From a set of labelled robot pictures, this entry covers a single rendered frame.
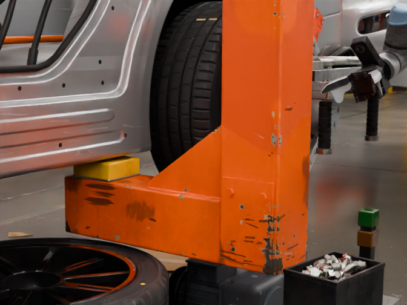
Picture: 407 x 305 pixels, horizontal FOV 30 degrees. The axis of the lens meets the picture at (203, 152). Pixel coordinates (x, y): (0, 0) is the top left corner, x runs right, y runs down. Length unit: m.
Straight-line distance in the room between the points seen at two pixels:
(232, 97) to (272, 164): 0.18
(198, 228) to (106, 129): 0.37
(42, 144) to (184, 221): 0.40
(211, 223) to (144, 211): 0.21
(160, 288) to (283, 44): 0.62
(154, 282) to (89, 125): 0.45
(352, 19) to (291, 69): 3.09
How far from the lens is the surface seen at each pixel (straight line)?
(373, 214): 1.85
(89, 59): 2.00
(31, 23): 4.19
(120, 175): 2.09
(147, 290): 1.74
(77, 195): 2.12
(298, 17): 1.77
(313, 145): 2.55
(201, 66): 2.17
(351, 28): 4.81
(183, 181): 1.91
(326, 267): 1.71
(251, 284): 2.09
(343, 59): 2.33
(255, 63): 1.73
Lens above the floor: 1.07
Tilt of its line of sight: 9 degrees down
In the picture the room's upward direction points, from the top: straight up
